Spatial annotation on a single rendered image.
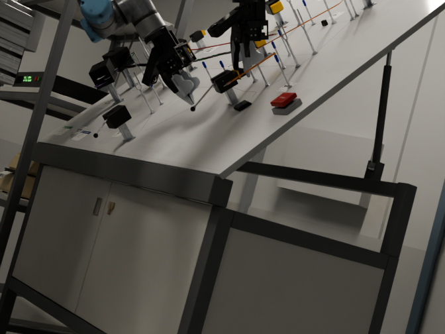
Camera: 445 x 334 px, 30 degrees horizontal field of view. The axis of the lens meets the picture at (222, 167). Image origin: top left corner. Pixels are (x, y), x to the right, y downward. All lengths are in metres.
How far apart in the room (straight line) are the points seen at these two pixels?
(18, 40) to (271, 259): 0.78
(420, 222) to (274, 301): 2.20
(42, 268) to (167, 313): 0.80
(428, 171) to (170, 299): 2.40
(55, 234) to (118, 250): 0.44
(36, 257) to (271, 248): 1.02
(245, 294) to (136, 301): 0.31
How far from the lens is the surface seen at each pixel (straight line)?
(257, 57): 2.25
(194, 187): 1.95
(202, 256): 1.93
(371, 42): 2.28
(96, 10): 2.09
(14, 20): 1.93
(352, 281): 2.20
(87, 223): 2.50
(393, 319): 4.16
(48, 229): 2.75
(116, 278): 2.27
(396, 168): 4.27
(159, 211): 2.15
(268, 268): 2.02
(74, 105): 3.06
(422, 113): 4.29
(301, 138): 4.41
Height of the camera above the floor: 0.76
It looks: 4 degrees up
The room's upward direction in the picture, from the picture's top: 15 degrees clockwise
